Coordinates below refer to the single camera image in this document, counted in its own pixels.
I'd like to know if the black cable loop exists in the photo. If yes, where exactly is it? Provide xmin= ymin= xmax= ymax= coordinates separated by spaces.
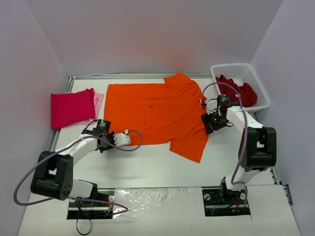
xmin=75 ymin=217 xmax=92 ymax=236

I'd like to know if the dark red t shirt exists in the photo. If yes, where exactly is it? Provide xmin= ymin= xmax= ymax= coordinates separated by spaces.
xmin=215 ymin=74 xmax=258 ymax=108

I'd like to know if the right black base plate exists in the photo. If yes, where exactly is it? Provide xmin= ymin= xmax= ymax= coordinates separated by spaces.
xmin=202 ymin=187 xmax=251 ymax=217

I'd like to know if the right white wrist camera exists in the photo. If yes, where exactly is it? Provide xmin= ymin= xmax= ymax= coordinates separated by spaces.
xmin=201 ymin=98 xmax=218 ymax=114

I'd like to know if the orange t shirt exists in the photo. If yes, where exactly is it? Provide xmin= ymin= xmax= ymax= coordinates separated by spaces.
xmin=104 ymin=72 xmax=208 ymax=163

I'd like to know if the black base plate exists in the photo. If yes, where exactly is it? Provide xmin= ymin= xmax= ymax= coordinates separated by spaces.
xmin=202 ymin=187 xmax=251 ymax=217
xmin=66 ymin=200 xmax=113 ymax=220

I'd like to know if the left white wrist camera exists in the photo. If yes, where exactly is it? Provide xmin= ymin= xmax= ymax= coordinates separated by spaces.
xmin=113 ymin=133 xmax=131 ymax=147

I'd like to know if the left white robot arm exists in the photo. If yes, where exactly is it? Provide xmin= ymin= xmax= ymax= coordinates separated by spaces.
xmin=31 ymin=119 xmax=111 ymax=201

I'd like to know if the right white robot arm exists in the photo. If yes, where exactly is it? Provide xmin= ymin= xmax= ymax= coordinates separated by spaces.
xmin=201 ymin=94 xmax=277 ymax=203

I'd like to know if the pink folded t shirt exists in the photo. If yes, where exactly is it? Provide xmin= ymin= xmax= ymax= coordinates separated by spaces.
xmin=79 ymin=92 xmax=104 ymax=125

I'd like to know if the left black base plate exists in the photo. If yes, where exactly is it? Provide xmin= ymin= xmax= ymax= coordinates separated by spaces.
xmin=66 ymin=200 xmax=113 ymax=220

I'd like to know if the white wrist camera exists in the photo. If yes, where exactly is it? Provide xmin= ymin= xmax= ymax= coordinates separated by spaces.
xmin=113 ymin=133 xmax=131 ymax=147
xmin=201 ymin=98 xmax=218 ymax=114

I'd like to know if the magenta folded t shirt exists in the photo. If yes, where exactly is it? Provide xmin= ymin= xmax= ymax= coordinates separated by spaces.
xmin=51 ymin=88 xmax=95 ymax=130

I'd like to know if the white plastic basket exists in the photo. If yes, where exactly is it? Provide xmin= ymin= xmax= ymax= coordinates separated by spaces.
xmin=210 ymin=63 xmax=270 ymax=112

